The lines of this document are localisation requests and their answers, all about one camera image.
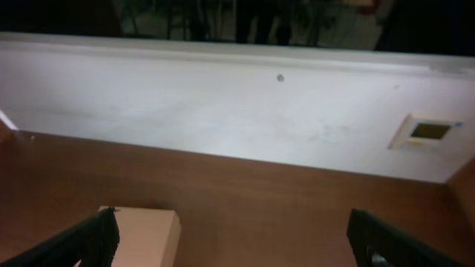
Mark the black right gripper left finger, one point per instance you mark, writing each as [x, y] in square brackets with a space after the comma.
[92, 242]

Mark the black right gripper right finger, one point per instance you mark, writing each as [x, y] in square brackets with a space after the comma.
[376, 243]

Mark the white wall thermostat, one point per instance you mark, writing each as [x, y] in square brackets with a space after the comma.
[422, 133]

